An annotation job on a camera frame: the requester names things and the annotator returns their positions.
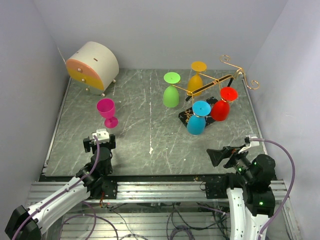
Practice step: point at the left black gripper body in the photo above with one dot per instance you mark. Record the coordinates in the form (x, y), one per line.
(88, 143)

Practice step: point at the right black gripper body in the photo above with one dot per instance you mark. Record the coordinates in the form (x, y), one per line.
(239, 161)

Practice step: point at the pink wine glass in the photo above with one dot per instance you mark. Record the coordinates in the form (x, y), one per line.
(107, 109)

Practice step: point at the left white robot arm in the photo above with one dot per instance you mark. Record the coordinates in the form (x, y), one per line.
(31, 223)

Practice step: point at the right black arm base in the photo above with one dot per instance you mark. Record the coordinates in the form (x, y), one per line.
(216, 187)

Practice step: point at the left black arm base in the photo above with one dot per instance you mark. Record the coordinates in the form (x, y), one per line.
(106, 187)

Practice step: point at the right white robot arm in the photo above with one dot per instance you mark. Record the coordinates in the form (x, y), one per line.
(251, 199)

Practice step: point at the blue wine glass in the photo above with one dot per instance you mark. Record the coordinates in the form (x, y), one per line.
(197, 122)

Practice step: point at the red wine glass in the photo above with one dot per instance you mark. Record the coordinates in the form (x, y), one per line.
(221, 108)

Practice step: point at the green wine glass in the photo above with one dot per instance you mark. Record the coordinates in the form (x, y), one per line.
(171, 95)

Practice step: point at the orange wine glass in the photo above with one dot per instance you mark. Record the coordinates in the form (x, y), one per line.
(196, 82)

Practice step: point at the round white drawer cabinet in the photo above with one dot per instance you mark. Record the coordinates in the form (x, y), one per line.
(94, 67)

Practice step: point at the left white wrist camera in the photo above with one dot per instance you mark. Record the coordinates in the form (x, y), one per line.
(102, 135)

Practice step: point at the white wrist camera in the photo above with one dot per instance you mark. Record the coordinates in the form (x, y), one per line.
(102, 135)
(250, 142)

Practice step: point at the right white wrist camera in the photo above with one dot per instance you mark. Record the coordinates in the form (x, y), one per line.
(250, 142)

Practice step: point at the aluminium mounting frame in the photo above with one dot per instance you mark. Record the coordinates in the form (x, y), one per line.
(162, 189)

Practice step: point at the gold wire glass rack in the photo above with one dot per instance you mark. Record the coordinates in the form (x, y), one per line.
(186, 114)

